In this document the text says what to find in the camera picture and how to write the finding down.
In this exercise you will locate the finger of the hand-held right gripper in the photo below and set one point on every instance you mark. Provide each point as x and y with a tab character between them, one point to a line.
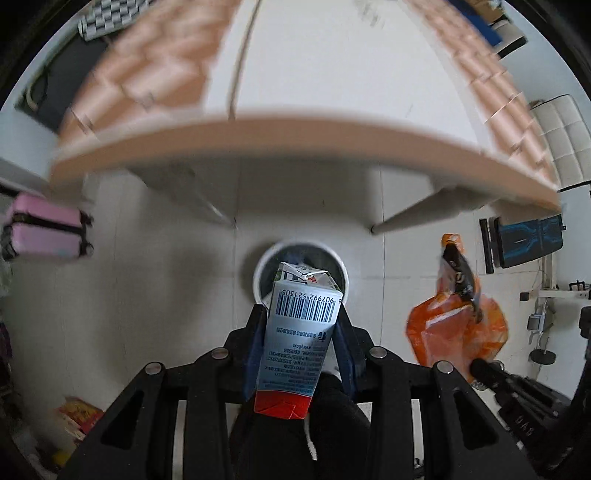
458	272

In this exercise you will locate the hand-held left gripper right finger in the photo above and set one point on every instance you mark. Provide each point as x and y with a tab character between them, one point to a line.
344	353

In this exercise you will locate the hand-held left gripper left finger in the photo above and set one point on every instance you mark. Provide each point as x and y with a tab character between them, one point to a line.
254	357

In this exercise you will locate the white and red carton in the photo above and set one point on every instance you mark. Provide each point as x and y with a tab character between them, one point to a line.
295	341

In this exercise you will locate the orange plastic bag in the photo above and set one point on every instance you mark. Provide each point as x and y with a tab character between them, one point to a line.
443	327

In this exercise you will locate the white round waste bin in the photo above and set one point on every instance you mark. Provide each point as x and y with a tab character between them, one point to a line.
344	277

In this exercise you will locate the black panel with blue lines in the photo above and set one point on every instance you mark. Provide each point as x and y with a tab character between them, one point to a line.
531	240

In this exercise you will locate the grey metal stand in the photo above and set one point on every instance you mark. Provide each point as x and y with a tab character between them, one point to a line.
538	318

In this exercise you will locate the white padded sofa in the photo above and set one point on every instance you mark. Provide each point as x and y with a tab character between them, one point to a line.
565	134

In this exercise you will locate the red yellow printed box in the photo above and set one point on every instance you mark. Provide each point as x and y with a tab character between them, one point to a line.
78	413

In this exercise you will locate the white table with wood edge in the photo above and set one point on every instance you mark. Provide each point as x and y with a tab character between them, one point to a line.
323	78

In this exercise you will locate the pink suitcase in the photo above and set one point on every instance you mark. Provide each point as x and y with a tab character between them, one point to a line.
44	228

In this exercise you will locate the black bag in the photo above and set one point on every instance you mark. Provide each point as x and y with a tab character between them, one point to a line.
55	99

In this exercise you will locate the black white checkered cloth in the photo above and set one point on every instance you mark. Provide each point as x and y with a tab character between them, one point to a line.
108	16

